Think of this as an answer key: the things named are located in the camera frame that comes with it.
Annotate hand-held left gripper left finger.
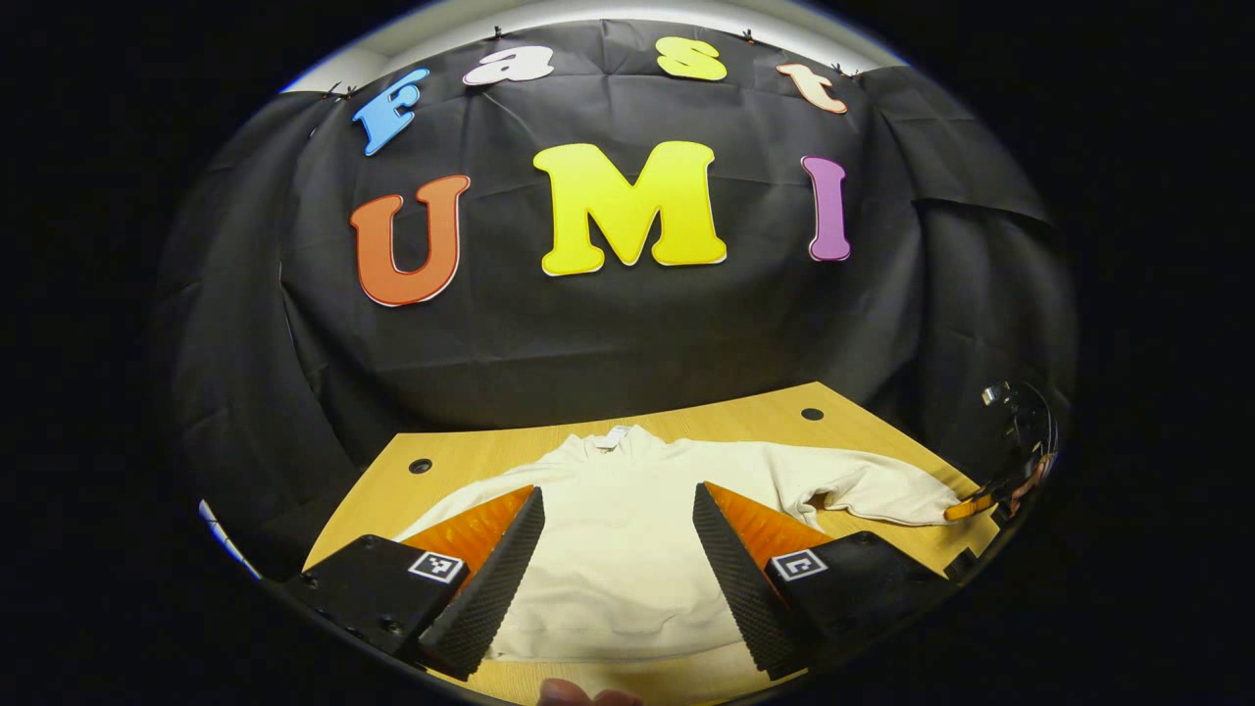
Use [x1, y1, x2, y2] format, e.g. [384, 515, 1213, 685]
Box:
[282, 485, 547, 681]

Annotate cream long-sleeve sweater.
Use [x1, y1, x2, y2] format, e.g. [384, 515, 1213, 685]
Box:
[394, 424, 967, 663]

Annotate black backdrop cloth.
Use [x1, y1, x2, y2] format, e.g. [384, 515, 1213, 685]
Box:
[157, 18, 1079, 580]

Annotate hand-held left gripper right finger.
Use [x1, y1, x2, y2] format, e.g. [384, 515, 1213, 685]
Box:
[691, 481, 960, 682]

